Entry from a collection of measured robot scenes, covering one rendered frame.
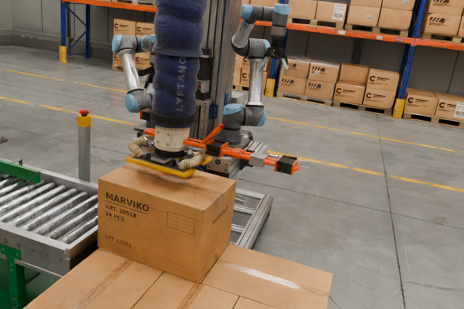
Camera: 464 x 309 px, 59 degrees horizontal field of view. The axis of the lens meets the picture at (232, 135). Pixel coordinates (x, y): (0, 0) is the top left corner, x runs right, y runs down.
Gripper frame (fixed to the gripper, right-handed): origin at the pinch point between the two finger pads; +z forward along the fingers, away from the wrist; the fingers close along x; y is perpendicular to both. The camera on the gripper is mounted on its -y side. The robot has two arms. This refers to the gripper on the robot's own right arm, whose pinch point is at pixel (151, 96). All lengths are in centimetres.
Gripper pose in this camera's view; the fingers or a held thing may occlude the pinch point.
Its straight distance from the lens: 242.1
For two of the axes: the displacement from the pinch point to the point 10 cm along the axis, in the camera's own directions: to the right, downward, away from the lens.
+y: 9.2, 2.1, -3.4
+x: 3.8, -2.4, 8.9
